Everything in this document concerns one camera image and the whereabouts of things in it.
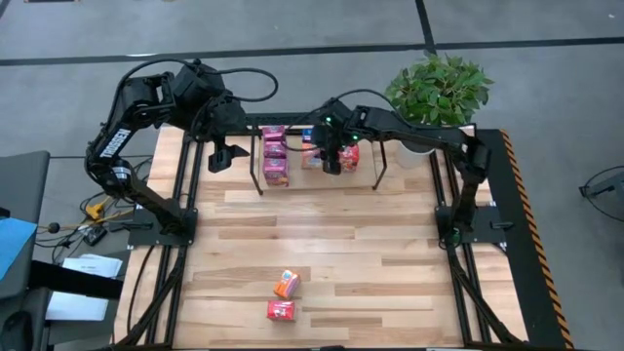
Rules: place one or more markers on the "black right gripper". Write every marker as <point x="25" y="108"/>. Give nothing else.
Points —
<point x="334" y="129"/>

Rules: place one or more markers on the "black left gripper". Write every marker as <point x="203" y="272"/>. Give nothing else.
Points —
<point x="226" y="117"/>

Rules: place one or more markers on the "red Froot Loops cereal box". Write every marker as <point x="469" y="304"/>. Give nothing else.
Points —
<point x="350" y="158"/>
<point x="281" y="310"/>

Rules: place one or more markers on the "orange Mini Wheats cereal box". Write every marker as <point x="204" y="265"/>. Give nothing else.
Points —
<point x="286" y="284"/>
<point x="310" y="157"/>

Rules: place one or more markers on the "blue Frosted Flakes cereal box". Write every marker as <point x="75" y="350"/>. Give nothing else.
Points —
<point x="307" y="135"/>

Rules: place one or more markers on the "pink Raisin Bran cereal box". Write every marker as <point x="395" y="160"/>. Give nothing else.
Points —
<point x="274" y="149"/>
<point x="276" y="171"/>
<point x="274" y="132"/>

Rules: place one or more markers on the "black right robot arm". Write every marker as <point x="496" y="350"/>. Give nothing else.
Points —
<point x="419" y="131"/>

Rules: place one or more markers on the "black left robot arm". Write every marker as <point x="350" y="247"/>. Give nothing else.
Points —
<point x="114" y="144"/>

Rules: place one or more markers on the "wooden shelf with black legs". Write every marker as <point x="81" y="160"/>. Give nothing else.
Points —
<point x="322" y="178"/>

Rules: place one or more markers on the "white paper stack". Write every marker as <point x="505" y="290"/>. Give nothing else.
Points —
<point x="92" y="267"/>

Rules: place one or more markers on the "white plant pot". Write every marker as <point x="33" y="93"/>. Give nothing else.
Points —
<point x="409" y="158"/>

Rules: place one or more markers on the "green leafy plant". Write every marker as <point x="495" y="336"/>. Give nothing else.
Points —
<point x="439" y="92"/>

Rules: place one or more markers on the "small black ball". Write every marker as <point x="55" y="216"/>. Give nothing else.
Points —
<point x="54" y="227"/>

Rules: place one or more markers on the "black flat bar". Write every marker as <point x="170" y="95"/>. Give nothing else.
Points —
<point x="73" y="283"/>

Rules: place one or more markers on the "black mat with hazard stripe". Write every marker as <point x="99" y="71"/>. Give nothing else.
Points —
<point x="529" y="283"/>

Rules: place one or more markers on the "blue sheet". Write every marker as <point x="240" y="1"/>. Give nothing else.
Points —
<point x="14" y="244"/>

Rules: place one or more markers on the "grey stand base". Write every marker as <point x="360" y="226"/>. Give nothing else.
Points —
<point x="604" y="186"/>

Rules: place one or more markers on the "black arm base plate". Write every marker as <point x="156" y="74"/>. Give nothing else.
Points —
<point x="146" y="234"/>
<point x="490" y="235"/>

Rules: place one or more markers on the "black aluminium table frame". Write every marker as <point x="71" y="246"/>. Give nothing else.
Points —
<point x="176" y="292"/>

